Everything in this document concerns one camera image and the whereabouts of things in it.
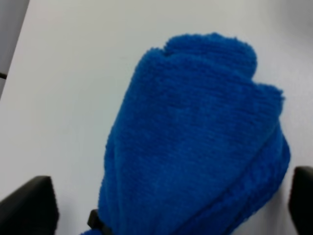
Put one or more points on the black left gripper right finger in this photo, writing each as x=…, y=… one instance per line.
x=301, y=200

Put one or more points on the blue towel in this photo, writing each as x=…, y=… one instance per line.
x=197, y=146

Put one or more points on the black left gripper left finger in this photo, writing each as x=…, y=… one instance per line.
x=31, y=209

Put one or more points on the black band on towel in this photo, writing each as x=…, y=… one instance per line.
x=94, y=222

